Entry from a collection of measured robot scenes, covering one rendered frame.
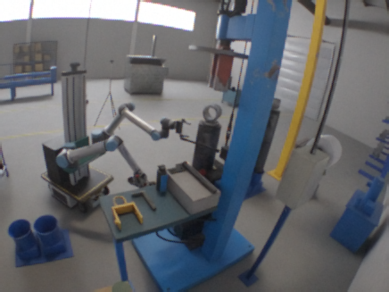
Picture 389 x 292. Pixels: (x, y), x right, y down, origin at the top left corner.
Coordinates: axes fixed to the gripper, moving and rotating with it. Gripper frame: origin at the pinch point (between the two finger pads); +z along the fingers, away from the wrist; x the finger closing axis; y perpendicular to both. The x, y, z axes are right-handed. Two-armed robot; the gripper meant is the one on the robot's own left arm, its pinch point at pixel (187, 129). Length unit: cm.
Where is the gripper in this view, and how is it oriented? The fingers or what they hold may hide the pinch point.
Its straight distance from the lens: 207.9
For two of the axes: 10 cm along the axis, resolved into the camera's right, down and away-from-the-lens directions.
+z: 8.2, 3.4, -4.5
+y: 5.5, -2.7, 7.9
